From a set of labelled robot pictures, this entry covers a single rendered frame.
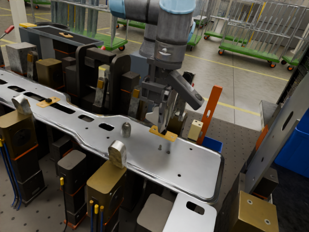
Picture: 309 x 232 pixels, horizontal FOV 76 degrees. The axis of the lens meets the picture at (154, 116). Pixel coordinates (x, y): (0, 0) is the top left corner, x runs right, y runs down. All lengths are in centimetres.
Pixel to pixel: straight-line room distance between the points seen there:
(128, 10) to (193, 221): 53
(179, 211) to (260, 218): 17
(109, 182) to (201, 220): 22
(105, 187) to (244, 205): 31
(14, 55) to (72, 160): 66
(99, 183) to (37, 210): 44
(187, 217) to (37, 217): 55
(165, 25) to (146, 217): 43
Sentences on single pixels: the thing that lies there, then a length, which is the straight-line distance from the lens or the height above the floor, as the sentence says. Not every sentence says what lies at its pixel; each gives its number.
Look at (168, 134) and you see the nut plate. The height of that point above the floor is 106.
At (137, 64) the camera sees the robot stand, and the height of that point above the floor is 105.
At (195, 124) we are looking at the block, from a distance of 68.
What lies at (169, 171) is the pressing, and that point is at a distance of 58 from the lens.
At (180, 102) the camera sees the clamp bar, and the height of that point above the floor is 111.
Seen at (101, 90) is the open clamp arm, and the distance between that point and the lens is 83.
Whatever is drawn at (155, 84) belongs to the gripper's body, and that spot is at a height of 122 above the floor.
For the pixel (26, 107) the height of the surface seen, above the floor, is 107.
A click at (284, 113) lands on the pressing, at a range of 55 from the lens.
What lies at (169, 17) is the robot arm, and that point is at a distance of 46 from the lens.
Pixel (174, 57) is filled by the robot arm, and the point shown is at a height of 130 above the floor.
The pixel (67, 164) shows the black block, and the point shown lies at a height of 99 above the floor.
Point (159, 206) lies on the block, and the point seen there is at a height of 98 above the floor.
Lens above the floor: 142
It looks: 31 degrees down
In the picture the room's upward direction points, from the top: 11 degrees clockwise
